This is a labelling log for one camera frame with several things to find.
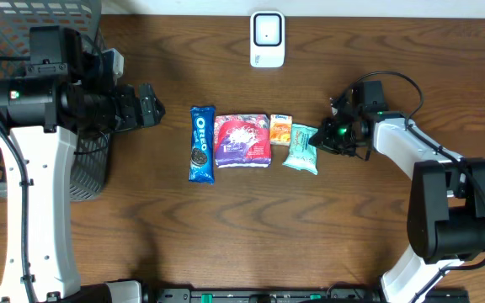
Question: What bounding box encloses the teal wet wipes packet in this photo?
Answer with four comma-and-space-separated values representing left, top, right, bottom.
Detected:
283, 124, 318, 175

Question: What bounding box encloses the grey plastic mesh basket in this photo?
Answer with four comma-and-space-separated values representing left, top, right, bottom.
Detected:
0, 0, 109, 201

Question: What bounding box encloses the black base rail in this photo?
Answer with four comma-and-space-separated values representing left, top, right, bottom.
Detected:
141, 287, 471, 303

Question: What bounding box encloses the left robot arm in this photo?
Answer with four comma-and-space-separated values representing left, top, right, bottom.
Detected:
0, 26, 165, 302

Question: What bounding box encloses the blue Oreo cookie pack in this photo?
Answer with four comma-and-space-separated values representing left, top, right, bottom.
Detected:
189, 106, 216, 184

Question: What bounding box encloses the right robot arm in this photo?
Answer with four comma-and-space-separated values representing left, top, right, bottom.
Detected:
309, 80, 485, 302

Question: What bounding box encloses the orange pocket tissue pack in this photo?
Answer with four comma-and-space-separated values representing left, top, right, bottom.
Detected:
269, 114, 292, 146

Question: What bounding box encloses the white barcode scanner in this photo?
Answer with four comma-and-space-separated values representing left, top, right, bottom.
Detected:
249, 11, 285, 68

